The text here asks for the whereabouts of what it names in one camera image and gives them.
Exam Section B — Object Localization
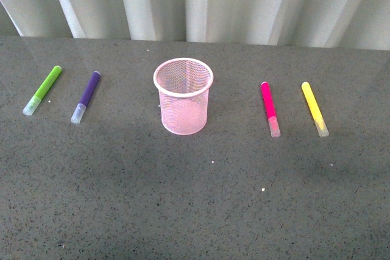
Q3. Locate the yellow highlighter pen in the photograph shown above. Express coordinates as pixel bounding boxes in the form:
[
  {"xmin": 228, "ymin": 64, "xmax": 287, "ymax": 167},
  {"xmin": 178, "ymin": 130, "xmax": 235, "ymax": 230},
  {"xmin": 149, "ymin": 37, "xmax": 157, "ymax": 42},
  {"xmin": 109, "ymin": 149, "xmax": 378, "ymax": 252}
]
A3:
[{"xmin": 301, "ymin": 82, "xmax": 329, "ymax": 137}]

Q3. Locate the pink mesh cup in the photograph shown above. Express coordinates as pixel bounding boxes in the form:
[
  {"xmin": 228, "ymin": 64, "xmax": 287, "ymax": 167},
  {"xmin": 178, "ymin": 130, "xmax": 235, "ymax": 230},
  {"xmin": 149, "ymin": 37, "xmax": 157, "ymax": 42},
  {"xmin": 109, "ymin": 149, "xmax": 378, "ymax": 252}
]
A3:
[{"xmin": 153, "ymin": 58, "xmax": 214, "ymax": 135}]

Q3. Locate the purple highlighter pen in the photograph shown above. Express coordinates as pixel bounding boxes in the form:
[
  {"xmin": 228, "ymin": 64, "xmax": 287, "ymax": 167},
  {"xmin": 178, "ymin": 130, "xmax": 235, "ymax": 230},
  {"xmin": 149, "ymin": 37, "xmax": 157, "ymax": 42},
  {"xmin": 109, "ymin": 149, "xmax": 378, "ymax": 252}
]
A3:
[{"xmin": 71, "ymin": 71, "xmax": 101, "ymax": 124}]

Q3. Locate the white pleated curtain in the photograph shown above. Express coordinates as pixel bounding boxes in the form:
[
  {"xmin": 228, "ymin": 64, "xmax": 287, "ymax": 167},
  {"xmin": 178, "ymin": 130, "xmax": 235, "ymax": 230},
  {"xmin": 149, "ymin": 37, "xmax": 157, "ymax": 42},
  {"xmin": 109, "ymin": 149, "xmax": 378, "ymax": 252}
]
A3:
[{"xmin": 1, "ymin": 0, "xmax": 389, "ymax": 50}]

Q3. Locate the pink highlighter pen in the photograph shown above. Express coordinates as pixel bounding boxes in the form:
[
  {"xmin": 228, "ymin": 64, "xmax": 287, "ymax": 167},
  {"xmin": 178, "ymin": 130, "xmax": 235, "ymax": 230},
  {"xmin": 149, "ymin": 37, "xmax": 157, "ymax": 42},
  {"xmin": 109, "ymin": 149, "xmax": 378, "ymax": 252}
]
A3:
[{"xmin": 260, "ymin": 82, "xmax": 281, "ymax": 138}]

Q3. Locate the green highlighter pen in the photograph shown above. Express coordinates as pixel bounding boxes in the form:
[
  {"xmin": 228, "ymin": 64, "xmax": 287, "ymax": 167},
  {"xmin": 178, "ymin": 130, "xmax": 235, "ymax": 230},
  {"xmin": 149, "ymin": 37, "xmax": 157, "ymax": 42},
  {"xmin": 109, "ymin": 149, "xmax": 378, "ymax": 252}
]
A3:
[{"xmin": 23, "ymin": 66, "xmax": 62, "ymax": 116}]

